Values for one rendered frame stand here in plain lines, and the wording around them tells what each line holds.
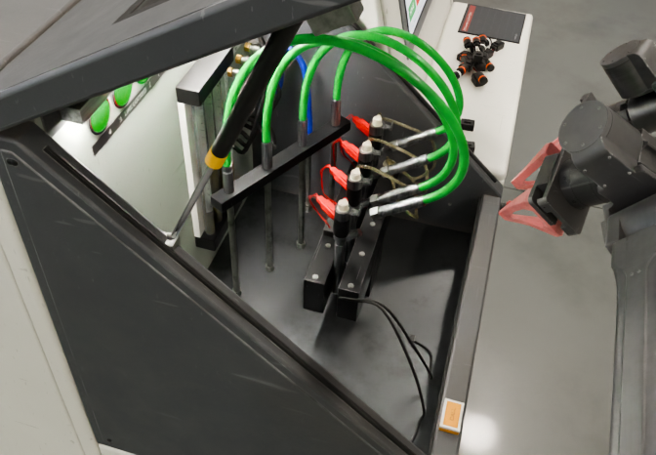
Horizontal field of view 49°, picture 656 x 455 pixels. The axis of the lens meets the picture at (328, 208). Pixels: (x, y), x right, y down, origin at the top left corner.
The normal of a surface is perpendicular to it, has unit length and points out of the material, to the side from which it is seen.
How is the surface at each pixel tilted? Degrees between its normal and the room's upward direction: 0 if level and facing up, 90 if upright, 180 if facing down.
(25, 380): 90
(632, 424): 52
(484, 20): 0
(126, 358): 90
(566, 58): 0
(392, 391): 0
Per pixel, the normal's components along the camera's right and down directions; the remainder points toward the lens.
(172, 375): -0.28, 0.66
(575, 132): -0.79, -0.40
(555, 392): 0.04, -0.73
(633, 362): -0.73, -0.64
